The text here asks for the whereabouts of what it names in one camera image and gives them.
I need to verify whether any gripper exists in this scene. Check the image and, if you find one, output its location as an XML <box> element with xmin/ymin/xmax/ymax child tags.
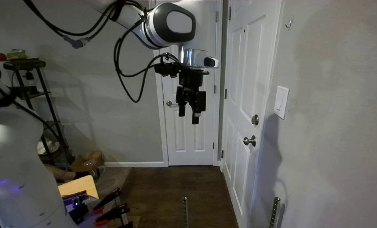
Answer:
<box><xmin>175</xmin><ymin>69</ymin><xmax>210</xmax><ymax>125</ymax></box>

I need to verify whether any white panel door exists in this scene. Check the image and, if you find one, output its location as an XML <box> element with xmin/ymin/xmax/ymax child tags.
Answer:
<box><xmin>221</xmin><ymin>0</ymin><xmax>283</xmax><ymax>228</ymax></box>
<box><xmin>160</xmin><ymin>0</ymin><xmax>221</xmax><ymax>166</ymax></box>

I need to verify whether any thin metal rod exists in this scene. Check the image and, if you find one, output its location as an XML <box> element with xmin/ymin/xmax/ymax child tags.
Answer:
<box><xmin>182</xmin><ymin>196</ymin><xmax>188</xmax><ymax>228</ymax></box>

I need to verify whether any cardboard box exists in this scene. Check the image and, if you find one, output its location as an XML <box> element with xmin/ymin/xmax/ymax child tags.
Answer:
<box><xmin>69</xmin><ymin>151</ymin><xmax>105</xmax><ymax>173</ymax></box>

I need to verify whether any perforated metal bar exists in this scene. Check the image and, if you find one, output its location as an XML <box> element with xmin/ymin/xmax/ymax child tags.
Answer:
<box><xmin>269</xmin><ymin>197</ymin><xmax>281</xmax><ymax>228</ymax></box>

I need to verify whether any black ladder shelf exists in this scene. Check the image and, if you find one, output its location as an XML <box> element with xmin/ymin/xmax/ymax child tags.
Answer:
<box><xmin>11</xmin><ymin>59</ymin><xmax>75</xmax><ymax>166</ymax></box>

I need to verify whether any white bowl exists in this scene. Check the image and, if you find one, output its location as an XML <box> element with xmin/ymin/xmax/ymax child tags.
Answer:
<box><xmin>37</xmin><ymin>139</ymin><xmax>61</xmax><ymax>156</ymax></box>

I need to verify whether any green box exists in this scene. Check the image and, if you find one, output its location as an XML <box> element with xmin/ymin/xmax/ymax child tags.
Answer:
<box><xmin>6</xmin><ymin>49</ymin><xmax>28</xmax><ymax>60</ymax></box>

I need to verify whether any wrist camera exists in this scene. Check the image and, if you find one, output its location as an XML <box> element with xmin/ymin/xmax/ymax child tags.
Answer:
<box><xmin>154</xmin><ymin>61</ymin><xmax>180</xmax><ymax>79</ymax></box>

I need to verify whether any white light switch plate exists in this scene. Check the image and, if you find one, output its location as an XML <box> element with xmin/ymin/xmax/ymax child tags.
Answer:
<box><xmin>273</xmin><ymin>85</ymin><xmax>290</xmax><ymax>120</ymax></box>

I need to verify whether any black clamp with orange handle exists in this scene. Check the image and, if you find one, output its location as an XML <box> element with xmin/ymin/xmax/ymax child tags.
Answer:
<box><xmin>92</xmin><ymin>187</ymin><xmax>123</xmax><ymax>215</ymax></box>
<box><xmin>94</xmin><ymin>203</ymin><xmax>131</xmax><ymax>227</ymax></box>

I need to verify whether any camera on mount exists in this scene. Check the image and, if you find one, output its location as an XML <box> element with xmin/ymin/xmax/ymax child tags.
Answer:
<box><xmin>3</xmin><ymin>59</ymin><xmax>47</xmax><ymax>95</ymax></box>

